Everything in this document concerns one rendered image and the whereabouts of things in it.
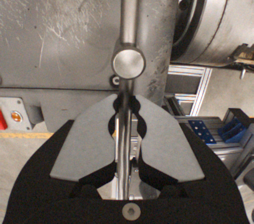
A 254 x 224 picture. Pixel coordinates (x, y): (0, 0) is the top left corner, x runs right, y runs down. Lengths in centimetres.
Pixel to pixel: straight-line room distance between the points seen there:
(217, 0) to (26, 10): 27
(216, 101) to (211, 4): 184
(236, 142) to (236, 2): 68
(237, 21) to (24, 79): 35
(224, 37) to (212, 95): 170
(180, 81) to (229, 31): 120
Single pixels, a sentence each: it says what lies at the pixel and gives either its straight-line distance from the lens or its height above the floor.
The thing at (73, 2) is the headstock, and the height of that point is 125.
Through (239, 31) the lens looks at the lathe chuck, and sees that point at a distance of 30.
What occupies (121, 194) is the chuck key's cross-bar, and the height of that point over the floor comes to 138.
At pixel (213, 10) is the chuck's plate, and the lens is 26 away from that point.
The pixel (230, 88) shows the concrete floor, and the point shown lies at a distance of 207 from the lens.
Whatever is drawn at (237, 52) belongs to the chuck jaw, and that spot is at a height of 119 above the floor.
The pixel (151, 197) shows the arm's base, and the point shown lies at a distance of 56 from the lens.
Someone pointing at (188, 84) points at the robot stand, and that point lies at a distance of 150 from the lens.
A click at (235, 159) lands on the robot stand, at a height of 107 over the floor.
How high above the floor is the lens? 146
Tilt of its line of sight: 61 degrees down
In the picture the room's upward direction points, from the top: 178 degrees clockwise
